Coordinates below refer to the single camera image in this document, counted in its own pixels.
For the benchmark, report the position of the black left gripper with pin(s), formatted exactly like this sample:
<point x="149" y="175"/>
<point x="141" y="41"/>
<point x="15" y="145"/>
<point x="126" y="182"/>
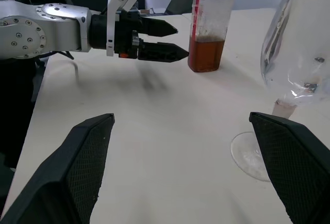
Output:
<point x="123" y="33"/>

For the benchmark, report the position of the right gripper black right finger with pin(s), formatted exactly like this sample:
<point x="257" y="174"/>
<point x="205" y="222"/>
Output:
<point x="301" y="172"/>

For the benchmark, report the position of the clear wine glass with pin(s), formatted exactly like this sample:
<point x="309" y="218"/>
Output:
<point x="296" y="41"/>

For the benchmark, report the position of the plastic bottle with red liquid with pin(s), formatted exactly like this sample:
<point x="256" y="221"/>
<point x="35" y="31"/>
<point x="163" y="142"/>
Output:
<point x="206" y="54"/>

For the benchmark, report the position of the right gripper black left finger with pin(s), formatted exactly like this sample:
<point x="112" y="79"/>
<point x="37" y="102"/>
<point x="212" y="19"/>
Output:
<point x="56" y="177"/>

